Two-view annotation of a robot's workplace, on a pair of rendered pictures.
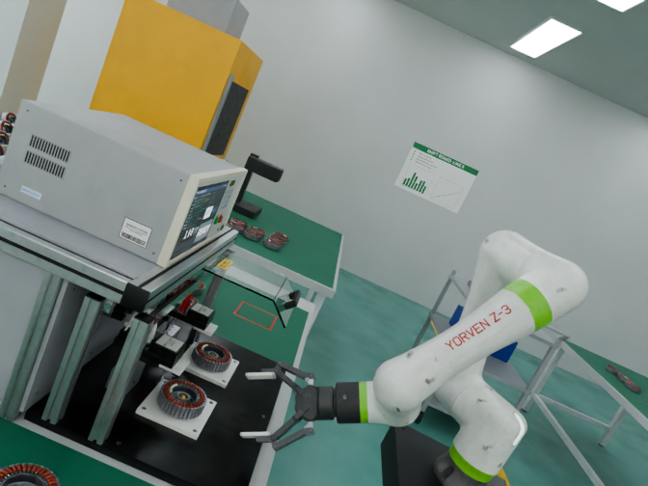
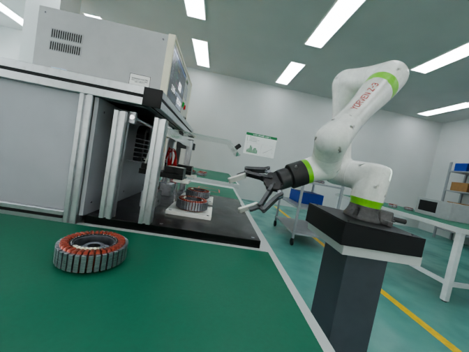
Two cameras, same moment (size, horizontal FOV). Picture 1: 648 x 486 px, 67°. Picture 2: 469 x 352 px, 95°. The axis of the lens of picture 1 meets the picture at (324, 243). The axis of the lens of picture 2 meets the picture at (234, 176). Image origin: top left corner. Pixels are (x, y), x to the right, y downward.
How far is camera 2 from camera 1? 0.60 m
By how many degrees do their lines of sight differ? 9
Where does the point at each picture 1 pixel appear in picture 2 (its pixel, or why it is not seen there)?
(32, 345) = (79, 156)
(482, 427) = (369, 177)
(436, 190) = (261, 150)
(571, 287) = (402, 68)
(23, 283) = (63, 110)
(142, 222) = (142, 74)
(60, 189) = (79, 63)
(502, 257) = (351, 78)
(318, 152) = (205, 147)
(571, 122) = (308, 108)
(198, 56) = not seen: hidden behind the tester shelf
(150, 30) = not seen: hidden behind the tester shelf
